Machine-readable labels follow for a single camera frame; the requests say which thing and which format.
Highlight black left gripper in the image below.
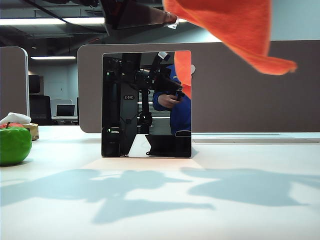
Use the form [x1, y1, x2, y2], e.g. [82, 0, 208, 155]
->
[98, 0, 180, 30]

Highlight orange microfibre cloth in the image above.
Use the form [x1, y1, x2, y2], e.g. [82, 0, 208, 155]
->
[162, 0, 298, 76]

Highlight square frameless table mirror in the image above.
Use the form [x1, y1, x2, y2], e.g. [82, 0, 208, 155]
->
[101, 50, 193, 159]

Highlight short ceiling light strip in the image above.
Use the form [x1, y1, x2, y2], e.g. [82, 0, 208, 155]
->
[30, 56, 77, 61]

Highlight long ceiling light strip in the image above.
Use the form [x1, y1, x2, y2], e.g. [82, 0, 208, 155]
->
[0, 15, 191, 27]

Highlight open background laptop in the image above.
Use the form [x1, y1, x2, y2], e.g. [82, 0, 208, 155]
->
[55, 104, 76, 118]

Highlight black background monitor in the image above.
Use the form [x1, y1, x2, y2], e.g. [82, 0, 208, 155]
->
[28, 74, 45, 95]

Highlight long grey desk partition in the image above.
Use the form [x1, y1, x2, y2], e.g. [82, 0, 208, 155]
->
[77, 39, 320, 134]

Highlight white background desk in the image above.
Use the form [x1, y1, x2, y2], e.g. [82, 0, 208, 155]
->
[51, 115, 80, 126]

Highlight black high-back office chair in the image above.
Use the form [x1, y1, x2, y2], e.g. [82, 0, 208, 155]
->
[29, 95, 53, 126]

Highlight narrow grey desk partition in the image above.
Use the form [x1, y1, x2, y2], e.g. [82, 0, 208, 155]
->
[0, 46, 31, 121]

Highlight gold brown packet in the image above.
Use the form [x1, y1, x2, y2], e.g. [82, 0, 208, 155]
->
[23, 123, 40, 142]

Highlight orange round object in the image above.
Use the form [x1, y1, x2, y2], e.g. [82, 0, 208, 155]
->
[0, 121, 26, 130]

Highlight green artificial apple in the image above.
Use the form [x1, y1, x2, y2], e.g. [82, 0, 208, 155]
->
[0, 121, 33, 167]

